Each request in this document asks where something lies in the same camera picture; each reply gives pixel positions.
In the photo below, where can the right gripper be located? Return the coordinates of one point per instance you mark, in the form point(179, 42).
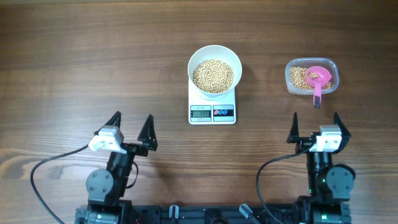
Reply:
point(304, 143)

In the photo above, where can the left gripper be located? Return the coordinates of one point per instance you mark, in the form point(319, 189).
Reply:
point(148, 141)

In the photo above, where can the pink measuring scoop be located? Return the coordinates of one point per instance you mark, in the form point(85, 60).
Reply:
point(317, 83)

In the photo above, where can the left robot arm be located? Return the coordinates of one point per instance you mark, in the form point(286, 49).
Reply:
point(106, 187)

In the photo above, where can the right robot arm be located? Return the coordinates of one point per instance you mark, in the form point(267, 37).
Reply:
point(329, 184)

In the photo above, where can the white digital kitchen scale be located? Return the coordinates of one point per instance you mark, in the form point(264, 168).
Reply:
point(206, 110)

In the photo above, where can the soybeans in bowl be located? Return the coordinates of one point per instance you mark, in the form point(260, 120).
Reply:
point(213, 76)

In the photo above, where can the white bowl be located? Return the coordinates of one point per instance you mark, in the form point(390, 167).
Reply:
point(217, 52)

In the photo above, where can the soybeans pile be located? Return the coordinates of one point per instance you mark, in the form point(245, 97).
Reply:
point(298, 78)

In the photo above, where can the clear plastic container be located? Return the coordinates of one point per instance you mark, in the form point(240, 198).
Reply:
point(310, 62)

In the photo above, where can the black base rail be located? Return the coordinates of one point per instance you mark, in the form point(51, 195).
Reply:
point(285, 213)

